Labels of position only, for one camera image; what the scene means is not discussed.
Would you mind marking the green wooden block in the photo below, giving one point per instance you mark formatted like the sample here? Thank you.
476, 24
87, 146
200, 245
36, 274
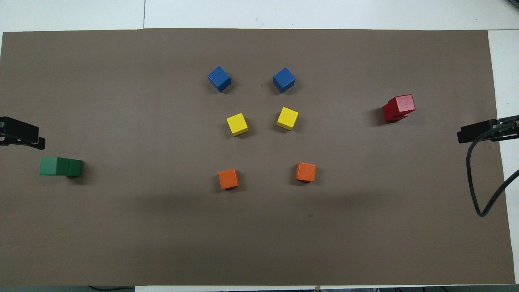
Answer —
76, 168
52, 166

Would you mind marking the red wooden block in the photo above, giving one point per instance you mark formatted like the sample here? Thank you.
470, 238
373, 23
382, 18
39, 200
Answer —
389, 116
402, 104

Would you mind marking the orange wooden block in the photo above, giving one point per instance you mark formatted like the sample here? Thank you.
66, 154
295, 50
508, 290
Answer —
228, 179
305, 172

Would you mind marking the yellow wooden block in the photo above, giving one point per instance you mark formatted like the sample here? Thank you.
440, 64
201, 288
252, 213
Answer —
237, 124
287, 118

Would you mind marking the blue wooden block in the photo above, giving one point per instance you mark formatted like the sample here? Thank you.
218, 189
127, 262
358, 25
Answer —
284, 80
219, 79

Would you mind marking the brown table mat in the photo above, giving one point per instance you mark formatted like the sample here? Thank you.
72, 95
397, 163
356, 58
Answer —
259, 243

